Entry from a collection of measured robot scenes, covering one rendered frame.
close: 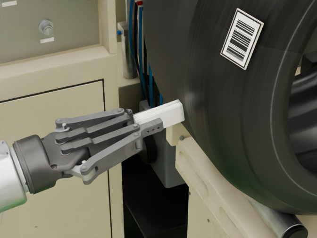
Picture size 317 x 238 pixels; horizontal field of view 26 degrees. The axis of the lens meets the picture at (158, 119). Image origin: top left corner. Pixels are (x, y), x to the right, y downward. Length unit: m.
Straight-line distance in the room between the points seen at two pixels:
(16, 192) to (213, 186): 0.44
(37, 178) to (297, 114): 0.58
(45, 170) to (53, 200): 0.82
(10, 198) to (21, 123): 0.66
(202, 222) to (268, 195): 0.64
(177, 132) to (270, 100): 0.48
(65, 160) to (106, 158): 0.05
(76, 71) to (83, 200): 0.37
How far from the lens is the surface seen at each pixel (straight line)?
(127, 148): 0.91
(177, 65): 0.92
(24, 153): 0.90
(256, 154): 0.90
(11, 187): 0.89
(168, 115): 0.95
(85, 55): 1.54
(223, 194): 1.21
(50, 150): 0.93
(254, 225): 1.16
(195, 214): 1.64
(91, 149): 0.92
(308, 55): 1.37
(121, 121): 0.95
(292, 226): 1.09
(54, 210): 1.73
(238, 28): 0.81
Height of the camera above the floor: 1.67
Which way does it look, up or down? 35 degrees down
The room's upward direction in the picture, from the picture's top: straight up
